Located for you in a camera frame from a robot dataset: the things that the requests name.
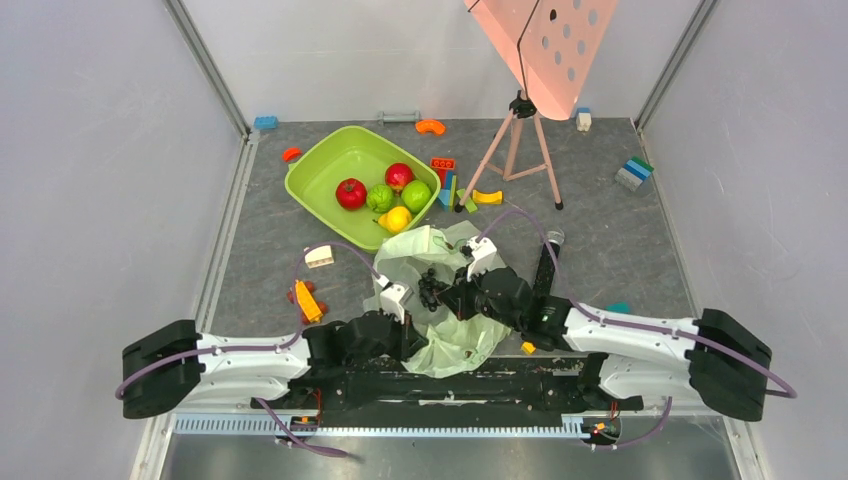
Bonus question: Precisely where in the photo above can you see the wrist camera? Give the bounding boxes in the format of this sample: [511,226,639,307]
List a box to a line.
[377,275,412,325]
[460,235,497,281]

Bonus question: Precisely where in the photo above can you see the orange arch block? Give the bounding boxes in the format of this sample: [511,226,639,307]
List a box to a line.
[415,119,447,136]

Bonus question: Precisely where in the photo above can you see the green fake apple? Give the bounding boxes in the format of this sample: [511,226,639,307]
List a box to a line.
[401,180,432,214]

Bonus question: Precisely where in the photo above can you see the red round block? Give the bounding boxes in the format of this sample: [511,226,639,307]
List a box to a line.
[281,147,302,163]

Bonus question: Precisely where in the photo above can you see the long green block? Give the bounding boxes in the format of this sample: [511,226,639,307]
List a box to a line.
[456,189,478,213]

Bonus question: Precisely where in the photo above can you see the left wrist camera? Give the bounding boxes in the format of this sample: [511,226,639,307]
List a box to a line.
[377,275,412,325]

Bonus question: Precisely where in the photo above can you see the white blue small block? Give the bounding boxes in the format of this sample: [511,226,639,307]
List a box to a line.
[575,107,592,132]

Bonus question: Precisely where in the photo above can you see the grey metal handle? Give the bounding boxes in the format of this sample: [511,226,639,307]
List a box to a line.
[377,110,422,125]

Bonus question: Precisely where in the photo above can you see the stacked grey blue green bricks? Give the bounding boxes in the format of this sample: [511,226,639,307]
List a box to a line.
[614,156,654,192]

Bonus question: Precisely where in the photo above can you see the pink perforated board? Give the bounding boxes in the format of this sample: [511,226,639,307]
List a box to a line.
[464,0,618,121]

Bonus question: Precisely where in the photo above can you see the orange small toy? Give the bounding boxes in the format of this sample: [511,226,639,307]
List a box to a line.
[286,280,328,325]

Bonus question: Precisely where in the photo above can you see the dark fake grape bunch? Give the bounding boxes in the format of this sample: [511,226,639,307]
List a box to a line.
[418,267,452,312]

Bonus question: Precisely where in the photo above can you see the pale green plastic bag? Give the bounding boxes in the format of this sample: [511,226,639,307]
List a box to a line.
[373,220,512,379]

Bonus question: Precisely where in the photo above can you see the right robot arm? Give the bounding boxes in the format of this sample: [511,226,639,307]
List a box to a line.
[422,267,772,422]

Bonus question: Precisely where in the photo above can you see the green plastic basin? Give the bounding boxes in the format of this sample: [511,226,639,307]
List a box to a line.
[285,125,441,253]

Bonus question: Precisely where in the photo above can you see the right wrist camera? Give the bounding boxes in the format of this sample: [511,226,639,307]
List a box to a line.
[460,235,497,281]

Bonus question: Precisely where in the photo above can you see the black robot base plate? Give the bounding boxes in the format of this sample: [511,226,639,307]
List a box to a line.
[268,357,644,428]

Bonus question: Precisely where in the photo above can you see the red fake tomato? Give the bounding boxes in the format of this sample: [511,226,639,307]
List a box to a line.
[335,178,367,211]

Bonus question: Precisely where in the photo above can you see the green fake cabbage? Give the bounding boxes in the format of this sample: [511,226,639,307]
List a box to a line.
[366,184,396,214]

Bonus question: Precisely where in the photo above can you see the white toy brick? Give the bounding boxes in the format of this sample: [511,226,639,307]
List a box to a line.
[304,245,335,269]

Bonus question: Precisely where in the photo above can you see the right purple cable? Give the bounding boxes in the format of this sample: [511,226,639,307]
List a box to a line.
[475,207,798,452]

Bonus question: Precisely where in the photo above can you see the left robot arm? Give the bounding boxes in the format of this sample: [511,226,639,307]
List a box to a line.
[115,310,428,419]

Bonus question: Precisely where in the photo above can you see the yellow arch block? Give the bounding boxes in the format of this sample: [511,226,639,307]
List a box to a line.
[471,190,504,205]

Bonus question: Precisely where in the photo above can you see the teal small block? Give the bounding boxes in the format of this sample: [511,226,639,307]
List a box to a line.
[605,302,632,315]

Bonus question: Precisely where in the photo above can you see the red toy brick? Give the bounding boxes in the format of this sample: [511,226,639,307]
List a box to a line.
[430,157,455,188]

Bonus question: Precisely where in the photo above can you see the blue toy brick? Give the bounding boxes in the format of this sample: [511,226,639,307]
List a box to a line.
[253,115,279,131]

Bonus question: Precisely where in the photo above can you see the red fake pomegranate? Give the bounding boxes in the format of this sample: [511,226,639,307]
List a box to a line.
[384,162,416,194]

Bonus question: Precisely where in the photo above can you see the blue green toy block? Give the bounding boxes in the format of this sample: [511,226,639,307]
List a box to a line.
[437,171,457,212]

